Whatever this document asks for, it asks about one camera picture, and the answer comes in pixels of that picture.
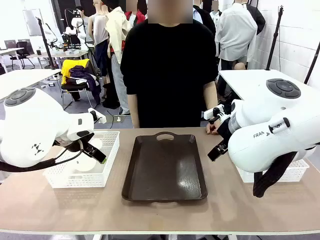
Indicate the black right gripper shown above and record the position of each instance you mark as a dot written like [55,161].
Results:
[225,135]

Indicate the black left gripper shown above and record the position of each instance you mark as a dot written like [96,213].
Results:
[74,147]

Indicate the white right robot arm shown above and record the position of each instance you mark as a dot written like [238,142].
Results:
[270,140]

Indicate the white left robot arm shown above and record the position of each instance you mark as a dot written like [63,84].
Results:
[30,125]

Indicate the person's right forearm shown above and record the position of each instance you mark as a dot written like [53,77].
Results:
[133,112]

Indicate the person's left forearm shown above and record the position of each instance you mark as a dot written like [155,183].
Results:
[210,97]

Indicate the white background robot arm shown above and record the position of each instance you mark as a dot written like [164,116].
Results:
[75,25]

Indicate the person's left hand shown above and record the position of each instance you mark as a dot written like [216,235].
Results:
[214,128]

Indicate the translucent white conical flask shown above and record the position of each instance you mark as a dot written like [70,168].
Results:
[86,165]

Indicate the white perforated plastic basket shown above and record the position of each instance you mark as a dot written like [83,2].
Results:
[297,172]
[82,180]

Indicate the grey floor outlet plate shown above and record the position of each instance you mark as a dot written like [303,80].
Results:
[112,119]

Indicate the dark brown plastic tray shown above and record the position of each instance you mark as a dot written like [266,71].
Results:
[165,167]

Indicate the dark purple garment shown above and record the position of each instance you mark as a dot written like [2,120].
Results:
[87,77]

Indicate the yellow garment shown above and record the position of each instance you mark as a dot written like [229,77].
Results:
[66,68]

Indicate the person in black sweater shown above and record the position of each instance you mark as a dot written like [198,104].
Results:
[170,75]

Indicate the large white table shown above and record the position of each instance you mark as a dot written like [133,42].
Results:
[22,77]

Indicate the grey background work table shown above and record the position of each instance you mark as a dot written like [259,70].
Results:
[60,53]

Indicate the black tripod stand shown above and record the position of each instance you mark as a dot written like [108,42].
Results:
[46,45]
[275,37]

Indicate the mannequin with white shirt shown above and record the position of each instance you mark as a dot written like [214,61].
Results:
[237,32]

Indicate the mannequin with beige shirt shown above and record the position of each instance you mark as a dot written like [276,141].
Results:
[116,32]

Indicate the black office chair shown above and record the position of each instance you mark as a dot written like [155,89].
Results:
[22,53]

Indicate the mannequin with grey tank top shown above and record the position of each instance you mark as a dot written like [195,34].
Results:
[100,30]

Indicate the black slanted stand leg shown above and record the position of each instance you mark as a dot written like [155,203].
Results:
[312,63]

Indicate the person in black jacket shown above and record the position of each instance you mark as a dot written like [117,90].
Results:
[205,17]

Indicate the person in red jacket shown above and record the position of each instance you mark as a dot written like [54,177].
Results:
[136,16]

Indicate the white board panel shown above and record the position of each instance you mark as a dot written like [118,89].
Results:
[32,22]

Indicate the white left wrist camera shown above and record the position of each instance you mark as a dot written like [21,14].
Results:
[98,117]

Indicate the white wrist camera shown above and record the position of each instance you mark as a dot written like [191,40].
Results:
[98,117]
[215,112]

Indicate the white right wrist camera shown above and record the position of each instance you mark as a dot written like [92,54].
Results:
[215,112]

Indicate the metal frame chair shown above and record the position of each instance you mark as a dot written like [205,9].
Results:
[75,87]

